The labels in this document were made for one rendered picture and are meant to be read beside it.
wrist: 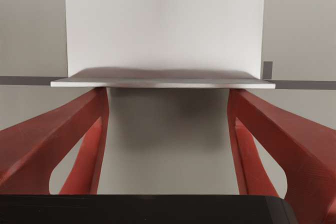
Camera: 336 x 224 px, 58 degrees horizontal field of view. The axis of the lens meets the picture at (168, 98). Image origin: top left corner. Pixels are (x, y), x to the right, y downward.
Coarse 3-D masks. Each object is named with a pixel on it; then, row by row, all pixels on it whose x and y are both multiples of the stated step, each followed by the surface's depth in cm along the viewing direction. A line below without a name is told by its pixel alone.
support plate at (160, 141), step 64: (0, 0) 13; (64, 0) 13; (320, 0) 13; (0, 64) 14; (64, 64) 14; (320, 64) 13; (0, 128) 14; (128, 128) 14; (192, 128) 14; (128, 192) 14; (192, 192) 14
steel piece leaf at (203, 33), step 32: (96, 0) 13; (128, 0) 13; (160, 0) 13; (192, 0) 13; (224, 0) 13; (256, 0) 13; (96, 32) 13; (128, 32) 13; (160, 32) 13; (192, 32) 13; (224, 32) 13; (256, 32) 13; (96, 64) 13; (128, 64) 13; (160, 64) 13; (192, 64) 13; (224, 64) 13; (256, 64) 13
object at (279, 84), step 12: (0, 84) 14; (12, 84) 14; (24, 84) 14; (36, 84) 14; (48, 84) 14; (276, 84) 14; (288, 84) 14; (300, 84) 14; (312, 84) 14; (324, 84) 14
